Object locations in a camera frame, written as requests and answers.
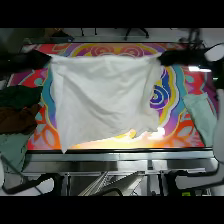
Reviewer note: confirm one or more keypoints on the black office chair base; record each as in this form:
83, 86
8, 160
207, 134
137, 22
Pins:
136, 31

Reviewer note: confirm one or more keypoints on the white T-shirt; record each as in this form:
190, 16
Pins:
103, 96

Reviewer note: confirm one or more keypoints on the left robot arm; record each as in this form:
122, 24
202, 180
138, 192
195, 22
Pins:
23, 60

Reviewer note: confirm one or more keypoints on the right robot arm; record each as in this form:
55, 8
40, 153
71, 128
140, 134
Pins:
176, 56

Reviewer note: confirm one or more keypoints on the silver frame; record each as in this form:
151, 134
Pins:
100, 160

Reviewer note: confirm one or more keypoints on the brown garment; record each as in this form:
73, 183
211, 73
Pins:
16, 120

